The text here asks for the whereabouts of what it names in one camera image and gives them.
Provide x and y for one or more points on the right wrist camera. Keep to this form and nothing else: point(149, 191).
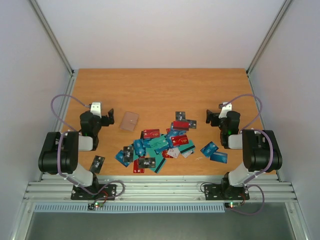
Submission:
point(224, 109)

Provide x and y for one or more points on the black card on red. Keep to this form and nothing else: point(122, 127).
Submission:
point(146, 162)

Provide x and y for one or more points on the teal VIP card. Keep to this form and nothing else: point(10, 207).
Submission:
point(159, 144)

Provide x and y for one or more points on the black card lone left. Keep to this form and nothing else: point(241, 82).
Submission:
point(97, 164)

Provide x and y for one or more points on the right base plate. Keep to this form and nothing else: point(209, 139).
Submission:
point(215, 192)

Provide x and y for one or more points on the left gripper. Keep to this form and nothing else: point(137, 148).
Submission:
point(111, 121)

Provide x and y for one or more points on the red VIP card centre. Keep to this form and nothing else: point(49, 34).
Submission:
point(179, 140)

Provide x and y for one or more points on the blue slotted cable duct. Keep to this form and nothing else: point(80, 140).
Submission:
point(129, 208)

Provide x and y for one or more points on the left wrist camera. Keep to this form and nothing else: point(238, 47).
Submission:
point(96, 109)

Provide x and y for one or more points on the red VIP card upper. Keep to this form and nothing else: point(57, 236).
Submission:
point(151, 133)

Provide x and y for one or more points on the blue card far right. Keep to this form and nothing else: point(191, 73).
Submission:
point(219, 157)

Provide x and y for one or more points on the white card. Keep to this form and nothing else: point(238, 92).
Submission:
point(173, 152)

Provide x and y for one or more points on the red card bottom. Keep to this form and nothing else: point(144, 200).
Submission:
point(136, 169)

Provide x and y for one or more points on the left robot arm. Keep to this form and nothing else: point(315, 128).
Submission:
point(60, 151)

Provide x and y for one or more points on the black card top right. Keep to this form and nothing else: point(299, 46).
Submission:
point(180, 115)

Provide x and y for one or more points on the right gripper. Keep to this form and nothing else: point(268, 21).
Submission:
point(213, 118)

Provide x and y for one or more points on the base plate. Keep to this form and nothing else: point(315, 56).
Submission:
point(92, 193)
point(215, 192)

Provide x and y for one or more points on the black VIP card left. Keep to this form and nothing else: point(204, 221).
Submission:
point(128, 154)

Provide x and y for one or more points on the blue VIP card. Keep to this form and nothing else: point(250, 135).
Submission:
point(139, 148)

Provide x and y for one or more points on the blue card left bottom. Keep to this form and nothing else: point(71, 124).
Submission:
point(120, 158)

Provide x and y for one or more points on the left base plate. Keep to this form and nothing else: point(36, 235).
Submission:
point(92, 193)

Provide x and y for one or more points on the teal card magnetic stripe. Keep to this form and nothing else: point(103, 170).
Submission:
point(159, 163)

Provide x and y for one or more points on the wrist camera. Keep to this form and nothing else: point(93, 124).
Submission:
point(96, 109)
point(224, 109)

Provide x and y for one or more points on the red card upper right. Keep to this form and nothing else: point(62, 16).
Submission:
point(181, 125)

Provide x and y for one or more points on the red vip card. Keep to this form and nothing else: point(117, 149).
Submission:
point(151, 133)
point(179, 140)

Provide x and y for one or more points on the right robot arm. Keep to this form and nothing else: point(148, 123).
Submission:
point(260, 154)

